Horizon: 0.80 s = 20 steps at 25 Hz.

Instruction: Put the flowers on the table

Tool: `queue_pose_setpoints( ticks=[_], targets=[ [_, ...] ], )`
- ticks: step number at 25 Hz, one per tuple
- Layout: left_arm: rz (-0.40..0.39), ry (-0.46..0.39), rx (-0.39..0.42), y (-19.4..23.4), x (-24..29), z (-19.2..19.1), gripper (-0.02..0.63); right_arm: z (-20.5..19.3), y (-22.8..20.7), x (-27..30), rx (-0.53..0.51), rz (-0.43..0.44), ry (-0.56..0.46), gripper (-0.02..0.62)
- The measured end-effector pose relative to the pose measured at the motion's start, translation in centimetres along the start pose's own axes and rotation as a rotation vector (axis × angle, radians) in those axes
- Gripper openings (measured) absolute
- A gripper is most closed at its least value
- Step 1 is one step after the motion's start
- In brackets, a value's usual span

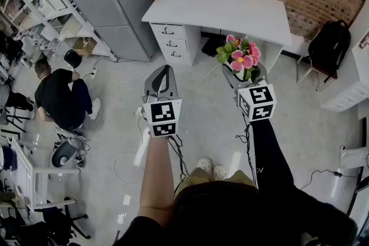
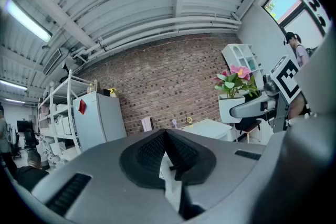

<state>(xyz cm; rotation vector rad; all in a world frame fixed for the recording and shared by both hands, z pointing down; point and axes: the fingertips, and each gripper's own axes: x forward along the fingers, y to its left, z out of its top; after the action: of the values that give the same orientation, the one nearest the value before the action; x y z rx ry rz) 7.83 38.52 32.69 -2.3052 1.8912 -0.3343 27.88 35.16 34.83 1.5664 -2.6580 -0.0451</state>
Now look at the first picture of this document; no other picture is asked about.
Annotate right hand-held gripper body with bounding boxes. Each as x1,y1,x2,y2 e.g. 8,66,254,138
232,77,277,122

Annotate white side desk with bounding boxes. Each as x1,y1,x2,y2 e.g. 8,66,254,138
320,0,369,120

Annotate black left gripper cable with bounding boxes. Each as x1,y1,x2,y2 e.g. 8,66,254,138
168,134,190,194

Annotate pink flowers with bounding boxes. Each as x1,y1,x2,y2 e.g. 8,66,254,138
216,34,262,83

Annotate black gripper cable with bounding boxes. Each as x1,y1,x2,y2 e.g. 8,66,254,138
234,123,258,185
168,134,190,194

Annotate white chair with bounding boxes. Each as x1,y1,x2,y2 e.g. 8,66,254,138
296,31,338,93

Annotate white drawer with black handle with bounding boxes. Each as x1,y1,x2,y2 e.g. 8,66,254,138
157,37,189,54
163,48,191,65
150,23,186,41

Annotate white desk with drawers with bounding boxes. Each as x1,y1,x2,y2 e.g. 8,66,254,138
141,0,293,75

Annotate black backpack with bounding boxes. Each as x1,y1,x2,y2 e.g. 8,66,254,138
307,20,352,73

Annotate grey round device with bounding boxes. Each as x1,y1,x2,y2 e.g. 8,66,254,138
51,140,81,168

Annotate person's right forearm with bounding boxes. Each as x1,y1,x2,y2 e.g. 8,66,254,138
250,117,295,191

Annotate person's left forearm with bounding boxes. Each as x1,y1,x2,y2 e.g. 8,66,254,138
137,134,175,228

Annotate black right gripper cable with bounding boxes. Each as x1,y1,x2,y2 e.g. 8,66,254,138
234,123,258,185

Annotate person's black shirt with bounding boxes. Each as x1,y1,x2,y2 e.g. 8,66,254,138
113,180,359,246

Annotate person's khaki trousers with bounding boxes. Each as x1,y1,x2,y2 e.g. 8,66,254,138
174,166,259,197

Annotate person's left white shoe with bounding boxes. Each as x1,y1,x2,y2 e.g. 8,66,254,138
196,157,213,175

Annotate person's right white shoe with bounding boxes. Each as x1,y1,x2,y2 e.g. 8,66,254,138
212,164,227,181

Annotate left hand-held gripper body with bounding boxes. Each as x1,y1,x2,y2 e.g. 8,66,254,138
142,92,183,138

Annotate person's white shoe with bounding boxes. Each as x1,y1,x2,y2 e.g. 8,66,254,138
196,157,213,175
212,164,227,181

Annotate black round stool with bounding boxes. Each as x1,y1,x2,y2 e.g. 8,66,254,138
63,49,83,69

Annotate black office chair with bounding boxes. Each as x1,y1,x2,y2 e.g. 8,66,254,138
36,196,92,240

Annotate black floor cable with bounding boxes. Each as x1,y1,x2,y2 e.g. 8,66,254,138
300,169,359,191

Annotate white metal table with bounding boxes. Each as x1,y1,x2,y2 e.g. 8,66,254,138
7,136,81,211

